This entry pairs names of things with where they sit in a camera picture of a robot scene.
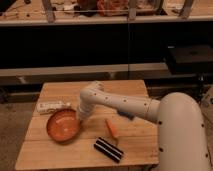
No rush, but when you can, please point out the orange ceramic bowl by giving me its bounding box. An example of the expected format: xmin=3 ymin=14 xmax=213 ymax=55
xmin=46 ymin=109 xmax=81 ymax=142

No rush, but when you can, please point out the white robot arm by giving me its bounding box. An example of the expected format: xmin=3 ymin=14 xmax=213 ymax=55
xmin=77 ymin=81 xmax=211 ymax=171

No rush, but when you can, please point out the orange carrot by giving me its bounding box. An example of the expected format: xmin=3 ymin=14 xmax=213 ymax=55
xmin=105 ymin=119 xmax=118 ymax=139

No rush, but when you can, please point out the black white striped block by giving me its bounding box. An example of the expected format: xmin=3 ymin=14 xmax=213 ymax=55
xmin=94 ymin=137 xmax=124 ymax=163

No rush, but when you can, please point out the white plastic bottle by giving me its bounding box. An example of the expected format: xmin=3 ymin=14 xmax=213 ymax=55
xmin=36 ymin=101 xmax=71 ymax=113

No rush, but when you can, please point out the black box on right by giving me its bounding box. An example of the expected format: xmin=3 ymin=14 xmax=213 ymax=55
xmin=166 ymin=45 xmax=213 ymax=74

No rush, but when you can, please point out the wooden shelf with clutter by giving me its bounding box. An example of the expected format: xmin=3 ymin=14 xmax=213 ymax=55
xmin=0 ymin=0 xmax=213 ymax=27

